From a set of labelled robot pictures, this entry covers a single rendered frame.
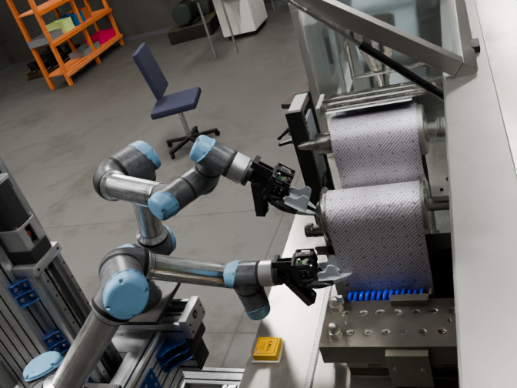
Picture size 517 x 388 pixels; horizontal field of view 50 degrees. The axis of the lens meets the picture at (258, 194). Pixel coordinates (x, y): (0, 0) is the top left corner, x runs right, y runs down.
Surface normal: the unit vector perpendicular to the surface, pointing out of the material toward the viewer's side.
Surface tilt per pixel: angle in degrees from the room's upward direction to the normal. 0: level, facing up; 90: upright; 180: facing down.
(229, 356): 0
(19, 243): 90
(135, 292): 86
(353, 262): 90
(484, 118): 0
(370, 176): 92
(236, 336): 0
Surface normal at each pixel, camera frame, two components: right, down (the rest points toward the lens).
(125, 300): 0.41, 0.27
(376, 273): -0.25, 0.55
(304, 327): -0.28, -0.83
